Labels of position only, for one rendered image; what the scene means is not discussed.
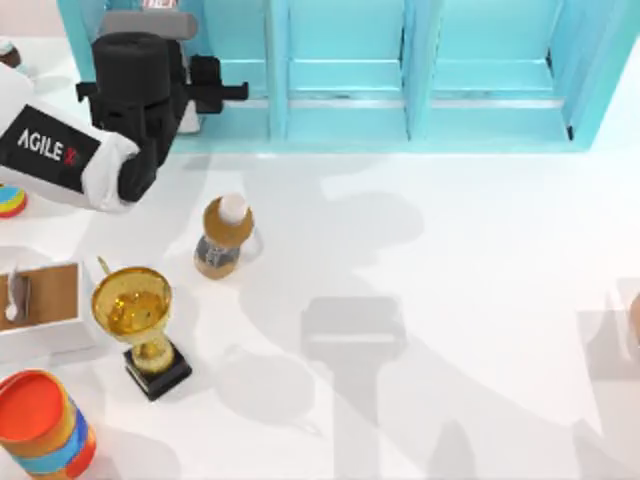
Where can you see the white box with wooden inside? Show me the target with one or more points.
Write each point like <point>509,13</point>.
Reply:
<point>50,325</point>

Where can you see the pale grey rounded box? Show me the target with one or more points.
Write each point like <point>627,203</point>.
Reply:
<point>150,22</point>

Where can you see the brown cupcake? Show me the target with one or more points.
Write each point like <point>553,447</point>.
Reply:
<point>7,54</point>

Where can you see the grey spoon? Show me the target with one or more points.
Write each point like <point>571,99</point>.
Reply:
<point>17,295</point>

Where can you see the gold trophy on black base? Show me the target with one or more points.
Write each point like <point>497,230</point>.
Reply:
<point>132,305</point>

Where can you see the brown object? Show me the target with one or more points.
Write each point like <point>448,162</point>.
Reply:
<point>635,320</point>

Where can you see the light blue rack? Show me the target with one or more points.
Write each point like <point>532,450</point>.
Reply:
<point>350,75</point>

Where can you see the orange can with blue stripes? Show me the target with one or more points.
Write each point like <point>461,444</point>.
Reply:
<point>40,425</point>

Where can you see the brown bottle with white cap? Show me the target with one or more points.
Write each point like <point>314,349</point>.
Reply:
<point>225,235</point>

